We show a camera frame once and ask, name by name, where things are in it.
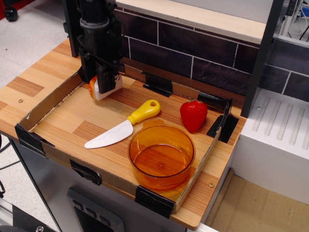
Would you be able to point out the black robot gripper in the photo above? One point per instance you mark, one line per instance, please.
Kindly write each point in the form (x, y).
(99, 51)

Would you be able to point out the white orange toy sushi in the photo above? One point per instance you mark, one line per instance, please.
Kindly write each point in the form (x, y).
(94, 89)

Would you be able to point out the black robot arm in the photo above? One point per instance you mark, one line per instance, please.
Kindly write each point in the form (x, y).
(98, 7)

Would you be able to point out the cardboard fence with black tape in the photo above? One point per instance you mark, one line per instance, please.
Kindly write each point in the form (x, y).
(58, 126)

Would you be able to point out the orange transparent plastic pot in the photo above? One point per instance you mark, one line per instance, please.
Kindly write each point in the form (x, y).
(161, 155)

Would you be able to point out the yellow white toy knife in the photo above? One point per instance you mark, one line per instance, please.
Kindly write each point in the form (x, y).
(118, 133)

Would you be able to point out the black caster wheel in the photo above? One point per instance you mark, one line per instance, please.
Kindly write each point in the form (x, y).
(11, 14)

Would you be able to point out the red toy strawberry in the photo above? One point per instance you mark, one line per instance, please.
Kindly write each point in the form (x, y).
(193, 114)

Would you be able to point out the light wood shelf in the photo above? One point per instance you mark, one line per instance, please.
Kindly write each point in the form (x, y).
(199, 18)

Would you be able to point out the grey oven control panel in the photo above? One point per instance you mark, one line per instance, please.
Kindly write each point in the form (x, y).
(93, 217)

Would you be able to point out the white ribbed sink drainboard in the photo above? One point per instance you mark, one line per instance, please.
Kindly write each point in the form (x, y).
(273, 148)

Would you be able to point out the dark grey right post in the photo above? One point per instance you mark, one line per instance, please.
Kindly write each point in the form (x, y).
(262, 59)

